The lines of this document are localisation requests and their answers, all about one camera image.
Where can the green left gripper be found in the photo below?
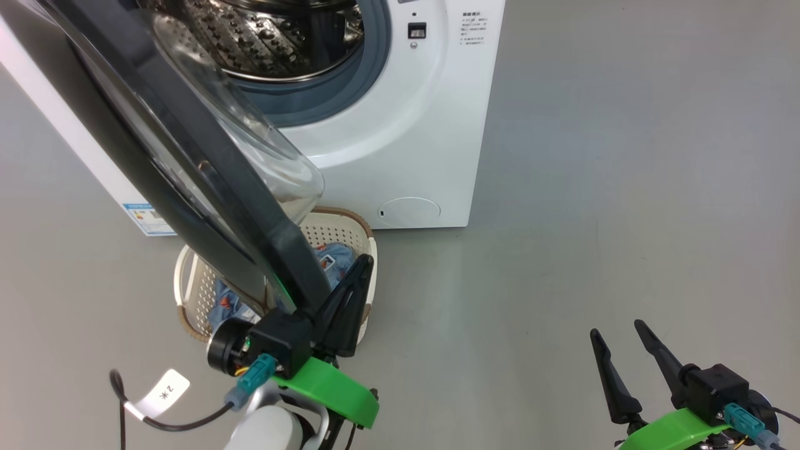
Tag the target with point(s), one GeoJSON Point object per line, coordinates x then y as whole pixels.
{"type": "Point", "coordinates": [331, 387]}

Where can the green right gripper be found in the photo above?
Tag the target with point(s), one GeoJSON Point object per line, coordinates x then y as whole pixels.
{"type": "Point", "coordinates": [669, 431]}

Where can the black round glass washer door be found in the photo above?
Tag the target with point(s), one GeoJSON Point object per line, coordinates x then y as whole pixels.
{"type": "Point", "coordinates": [206, 169]}

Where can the white front-load washing machine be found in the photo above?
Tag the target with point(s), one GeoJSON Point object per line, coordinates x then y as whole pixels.
{"type": "Point", "coordinates": [406, 156]}

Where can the stainless steel washing machine drum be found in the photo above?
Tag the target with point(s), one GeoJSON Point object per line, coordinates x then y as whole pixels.
{"type": "Point", "coordinates": [275, 44]}

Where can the cream perforated laundry basket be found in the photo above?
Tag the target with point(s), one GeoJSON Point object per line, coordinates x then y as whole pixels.
{"type": "Point", "coordinates": [337, 228]}

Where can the round white filter cover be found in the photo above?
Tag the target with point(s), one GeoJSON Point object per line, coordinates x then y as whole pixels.
{"type": "Point", "coordinates": [409, 212]}

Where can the blue energy label sticker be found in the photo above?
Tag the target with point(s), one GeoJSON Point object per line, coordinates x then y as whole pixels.
{"type": "Point", "coordinates": [150, 220]}

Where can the small printed text sticker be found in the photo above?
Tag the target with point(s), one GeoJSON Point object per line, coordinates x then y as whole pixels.
{"type": "Point", "coordinates": [475, 28]}

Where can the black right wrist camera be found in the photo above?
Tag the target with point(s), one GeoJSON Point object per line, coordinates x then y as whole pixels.
{"type": "Point", "coordinates": [715, 390]}

